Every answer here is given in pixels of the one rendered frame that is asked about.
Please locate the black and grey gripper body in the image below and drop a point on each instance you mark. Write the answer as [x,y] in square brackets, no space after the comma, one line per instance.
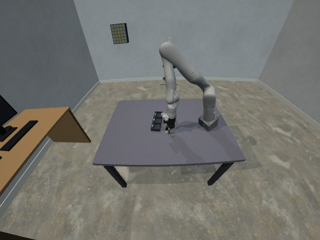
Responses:
[170,119]

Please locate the dark grey rack of bins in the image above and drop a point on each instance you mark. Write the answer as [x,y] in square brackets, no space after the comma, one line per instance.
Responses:
[156,122]

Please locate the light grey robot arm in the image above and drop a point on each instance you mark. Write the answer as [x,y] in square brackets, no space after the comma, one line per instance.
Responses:
[171,56]

